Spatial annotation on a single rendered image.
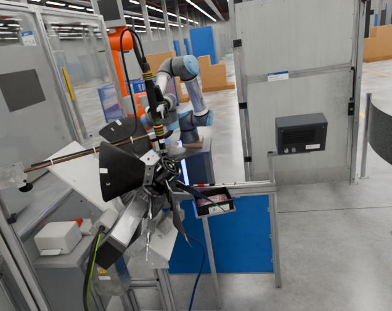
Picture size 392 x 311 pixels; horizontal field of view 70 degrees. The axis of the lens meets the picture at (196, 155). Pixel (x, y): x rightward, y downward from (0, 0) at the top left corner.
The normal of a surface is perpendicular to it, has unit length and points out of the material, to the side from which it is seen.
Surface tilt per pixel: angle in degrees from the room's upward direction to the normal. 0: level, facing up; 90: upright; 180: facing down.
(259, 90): 90
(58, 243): 90
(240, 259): 90
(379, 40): 90
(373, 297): 0
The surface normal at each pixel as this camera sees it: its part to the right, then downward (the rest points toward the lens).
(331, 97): -0.14, 0.39
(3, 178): 0.45, 0.26
